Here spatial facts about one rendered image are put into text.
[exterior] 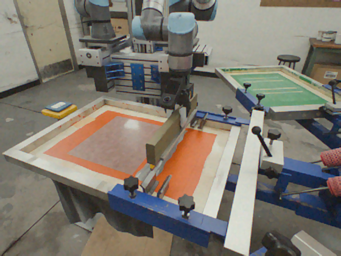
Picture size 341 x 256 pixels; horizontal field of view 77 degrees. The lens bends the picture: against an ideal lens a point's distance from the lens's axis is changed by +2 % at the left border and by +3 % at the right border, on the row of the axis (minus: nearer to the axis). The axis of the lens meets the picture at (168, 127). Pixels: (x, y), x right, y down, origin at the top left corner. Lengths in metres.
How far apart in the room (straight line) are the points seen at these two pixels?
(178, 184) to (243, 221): 0.25
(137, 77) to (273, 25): 3.35
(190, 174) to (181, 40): 0.44
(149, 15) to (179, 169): 0.53
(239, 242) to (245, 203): 0.11
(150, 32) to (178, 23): 0.16
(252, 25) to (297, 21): 0.69
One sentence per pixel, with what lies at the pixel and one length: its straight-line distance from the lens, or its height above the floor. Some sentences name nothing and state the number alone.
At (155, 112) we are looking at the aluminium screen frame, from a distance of 1.11.
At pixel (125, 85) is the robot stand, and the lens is 1.52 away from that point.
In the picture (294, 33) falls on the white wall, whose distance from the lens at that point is 4.47.
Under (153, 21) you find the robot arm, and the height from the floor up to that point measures 1.41.
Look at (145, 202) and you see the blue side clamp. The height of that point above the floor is 1.00.
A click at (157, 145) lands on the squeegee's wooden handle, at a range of 0.61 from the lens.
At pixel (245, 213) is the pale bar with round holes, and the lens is 0.59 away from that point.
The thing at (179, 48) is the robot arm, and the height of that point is 1.36.
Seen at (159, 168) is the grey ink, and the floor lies 0.96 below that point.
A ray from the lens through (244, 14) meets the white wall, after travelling 4.45.
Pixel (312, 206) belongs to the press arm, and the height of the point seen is 0.92.
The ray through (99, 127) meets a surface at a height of 0.96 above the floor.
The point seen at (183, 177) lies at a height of 0.96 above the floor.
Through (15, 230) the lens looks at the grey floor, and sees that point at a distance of 2.10.
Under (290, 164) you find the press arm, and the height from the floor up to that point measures 1.04.
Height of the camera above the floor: 1.49
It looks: 32 degrees down
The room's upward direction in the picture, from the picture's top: straight up
